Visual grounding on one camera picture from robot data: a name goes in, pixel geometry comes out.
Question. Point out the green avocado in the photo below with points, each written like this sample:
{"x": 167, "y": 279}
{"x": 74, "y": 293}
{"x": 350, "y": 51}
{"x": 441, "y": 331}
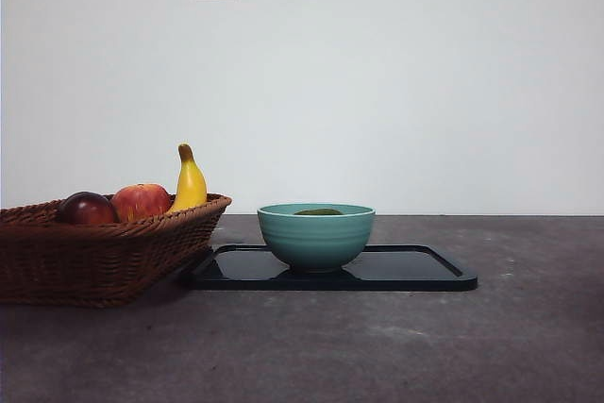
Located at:
{"x": 317, "y": 212}

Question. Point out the teal ceramic bowl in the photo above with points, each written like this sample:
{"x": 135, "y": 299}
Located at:
{"x": 316, "y": 242}

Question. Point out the dark red plum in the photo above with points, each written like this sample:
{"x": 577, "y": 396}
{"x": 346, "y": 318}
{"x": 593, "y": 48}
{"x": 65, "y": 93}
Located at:
{"x": 87, "y": 209}

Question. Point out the red yellow apple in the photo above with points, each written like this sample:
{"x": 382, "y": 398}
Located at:
{"x": 141, "y": 202}

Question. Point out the yellow banana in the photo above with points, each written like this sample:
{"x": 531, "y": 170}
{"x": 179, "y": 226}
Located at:
{"x": 191, "y": 186}

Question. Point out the brown woven wicker basket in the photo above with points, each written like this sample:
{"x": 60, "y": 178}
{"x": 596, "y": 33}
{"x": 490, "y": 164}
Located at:
{"x": 94, "y": 261}

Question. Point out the black rectangular tray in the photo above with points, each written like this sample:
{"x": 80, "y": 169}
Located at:
{"x": 406, "y": 271}

